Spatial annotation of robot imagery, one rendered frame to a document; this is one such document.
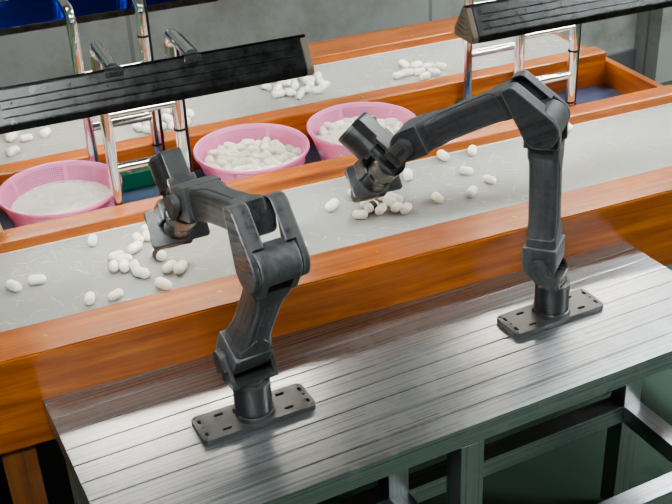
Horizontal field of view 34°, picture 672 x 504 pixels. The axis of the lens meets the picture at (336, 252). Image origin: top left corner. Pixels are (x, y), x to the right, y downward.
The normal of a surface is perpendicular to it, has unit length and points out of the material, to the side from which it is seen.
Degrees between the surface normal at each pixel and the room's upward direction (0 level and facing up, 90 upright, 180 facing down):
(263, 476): 0
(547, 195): 90
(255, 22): 90
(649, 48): 90
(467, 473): 90
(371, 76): 0
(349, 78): 0
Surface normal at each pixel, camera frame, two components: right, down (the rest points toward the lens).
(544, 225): -0.35, 0.37
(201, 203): -0.79, 0.26
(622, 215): 0.40, 0.44
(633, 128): -0.04, -0.87
